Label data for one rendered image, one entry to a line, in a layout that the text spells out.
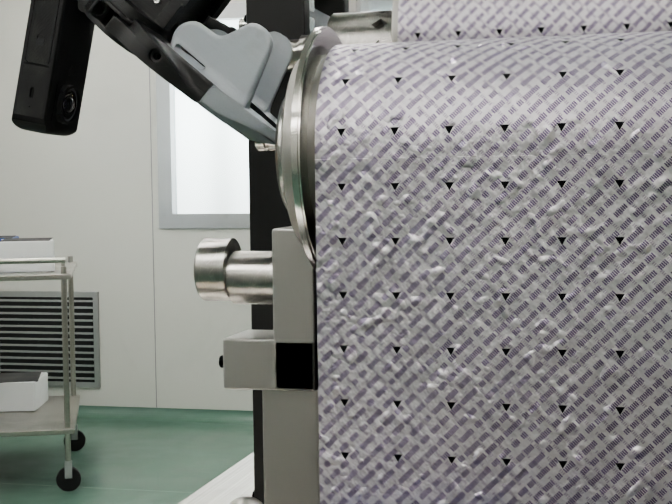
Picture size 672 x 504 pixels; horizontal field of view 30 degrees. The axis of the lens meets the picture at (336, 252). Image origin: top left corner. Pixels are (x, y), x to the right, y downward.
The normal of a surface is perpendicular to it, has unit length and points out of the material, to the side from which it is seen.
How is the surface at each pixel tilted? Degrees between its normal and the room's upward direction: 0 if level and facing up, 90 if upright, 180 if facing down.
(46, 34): 89
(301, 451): 90
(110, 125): 90
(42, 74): 89
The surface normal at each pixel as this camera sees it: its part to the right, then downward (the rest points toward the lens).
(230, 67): -0.25, 0.05
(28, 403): 0.04, 0.05
